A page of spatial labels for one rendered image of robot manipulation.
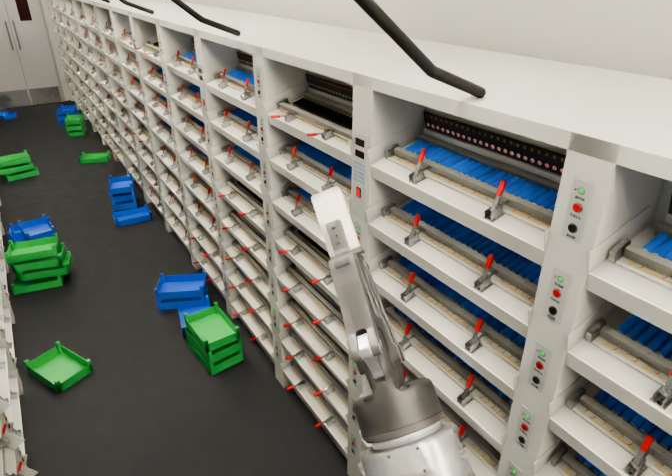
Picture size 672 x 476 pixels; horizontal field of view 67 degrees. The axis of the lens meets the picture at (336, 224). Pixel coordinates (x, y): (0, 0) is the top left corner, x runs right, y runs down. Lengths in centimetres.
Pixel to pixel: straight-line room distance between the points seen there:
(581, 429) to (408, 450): 88
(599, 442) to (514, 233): 47
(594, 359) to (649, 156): 43
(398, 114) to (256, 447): 171
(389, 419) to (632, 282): 70
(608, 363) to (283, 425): 181
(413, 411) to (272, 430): 221
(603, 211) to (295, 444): 192
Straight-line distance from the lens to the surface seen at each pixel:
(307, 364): 246
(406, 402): 45
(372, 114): 145
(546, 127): 105
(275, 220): 225
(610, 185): 100
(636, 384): 115
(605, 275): 107
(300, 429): 264
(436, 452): 45
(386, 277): 164
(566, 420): 130
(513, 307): 125
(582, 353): 118
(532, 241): 114
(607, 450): 128
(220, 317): 308
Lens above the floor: 199
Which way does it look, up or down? 27 degrees down
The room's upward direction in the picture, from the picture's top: straight up
